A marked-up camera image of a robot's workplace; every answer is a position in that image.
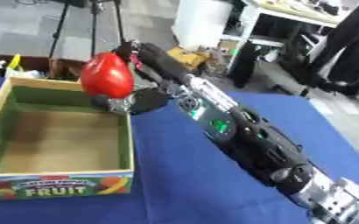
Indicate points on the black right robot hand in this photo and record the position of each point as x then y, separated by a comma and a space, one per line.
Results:
154, 59

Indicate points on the red toy fruit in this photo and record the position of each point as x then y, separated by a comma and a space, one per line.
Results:
106, 75

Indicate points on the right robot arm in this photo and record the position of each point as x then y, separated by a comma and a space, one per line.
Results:
269, 145

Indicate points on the cardboard box with green inside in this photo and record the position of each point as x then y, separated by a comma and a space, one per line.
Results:
60, 145

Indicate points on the yellow bag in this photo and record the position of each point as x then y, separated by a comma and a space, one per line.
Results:
189, 57

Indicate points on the white cabinet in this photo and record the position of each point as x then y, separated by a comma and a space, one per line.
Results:
200, 22

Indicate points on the black tripod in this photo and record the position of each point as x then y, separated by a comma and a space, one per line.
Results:
92, 26

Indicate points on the brown wooden bench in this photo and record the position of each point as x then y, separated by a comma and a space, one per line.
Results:
60, 65

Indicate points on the white desk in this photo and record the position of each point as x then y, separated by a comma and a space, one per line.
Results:
269, 13

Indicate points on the yellow-green object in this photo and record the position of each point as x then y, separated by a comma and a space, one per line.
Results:
14, 61

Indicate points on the person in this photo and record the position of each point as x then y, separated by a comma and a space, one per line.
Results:
348, 43

